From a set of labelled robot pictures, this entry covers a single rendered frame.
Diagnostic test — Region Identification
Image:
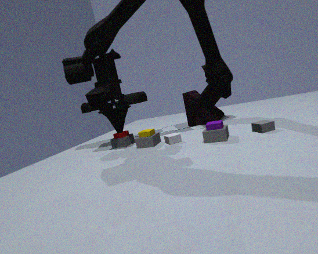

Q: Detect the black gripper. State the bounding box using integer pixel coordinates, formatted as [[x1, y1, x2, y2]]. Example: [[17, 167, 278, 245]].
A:
[[81, 75, 148, 133]]

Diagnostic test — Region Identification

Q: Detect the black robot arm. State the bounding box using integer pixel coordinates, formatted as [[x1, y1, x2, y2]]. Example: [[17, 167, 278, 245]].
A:
[[62, 0, 233, 112]]

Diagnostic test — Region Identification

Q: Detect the purple button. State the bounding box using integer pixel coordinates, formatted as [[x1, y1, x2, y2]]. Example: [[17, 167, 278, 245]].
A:
[[203, 120, 229, 143]]

